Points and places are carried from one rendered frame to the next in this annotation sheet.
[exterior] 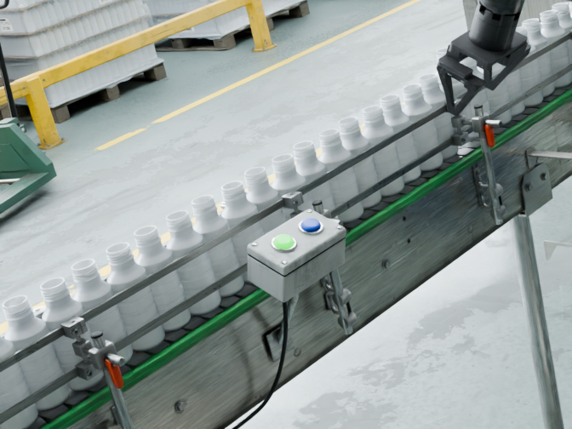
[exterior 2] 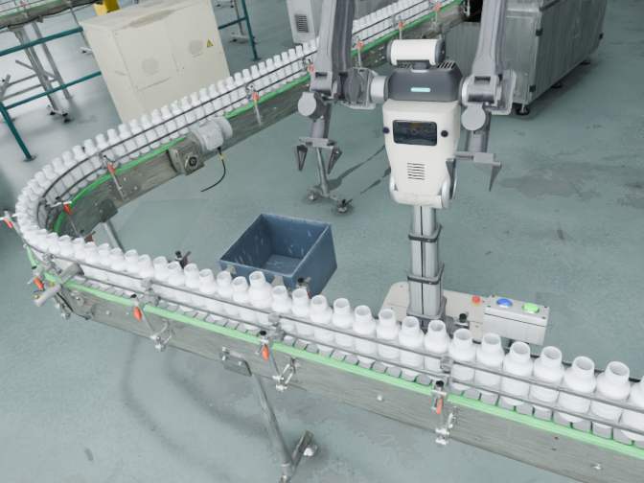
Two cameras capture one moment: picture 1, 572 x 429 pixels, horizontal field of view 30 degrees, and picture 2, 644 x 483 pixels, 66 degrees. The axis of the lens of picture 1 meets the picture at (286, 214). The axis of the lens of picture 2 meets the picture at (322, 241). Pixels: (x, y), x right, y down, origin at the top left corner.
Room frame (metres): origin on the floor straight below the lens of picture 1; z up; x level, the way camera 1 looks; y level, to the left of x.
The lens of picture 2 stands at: (2.16, 0.62, 2.02)
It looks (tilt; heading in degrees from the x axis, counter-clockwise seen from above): 37 degrees down; 252
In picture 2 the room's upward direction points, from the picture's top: 10 degrees counter-clockwise
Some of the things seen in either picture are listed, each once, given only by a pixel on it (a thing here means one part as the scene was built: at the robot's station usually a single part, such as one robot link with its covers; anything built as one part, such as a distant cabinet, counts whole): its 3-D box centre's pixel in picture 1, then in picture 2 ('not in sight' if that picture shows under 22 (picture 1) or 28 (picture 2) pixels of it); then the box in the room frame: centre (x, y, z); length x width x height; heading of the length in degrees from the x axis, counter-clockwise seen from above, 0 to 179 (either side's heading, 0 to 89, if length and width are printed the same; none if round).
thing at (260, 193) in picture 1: (265, 215); (462, 358); (1.69, 0.03, 1.08); 0.06 x 0.06 x 0.17
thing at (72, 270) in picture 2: not in sight; (73, 300); (2.59, -0.92, 0.96); 0.23 x 0.10 x 0.27; 40
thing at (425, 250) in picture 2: not in sight; (425, 267); (1.32, -0.68, 0.65); 0.11 x 0.11 x 0.40; 41
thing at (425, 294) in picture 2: not in sight; (426, 303); (1.32, -0.68, 0.45); 0.13 x 0.13 x 0.40; 41
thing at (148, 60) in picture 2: not in sight; (166, 69); (1.72, -4.77, 0.59); 1.10 x 0.62 x 1.18; 22
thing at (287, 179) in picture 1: (293, 202); (437, 350); (1.72, -0.02, 1.08); 0.06 x 0.06 x 0.17
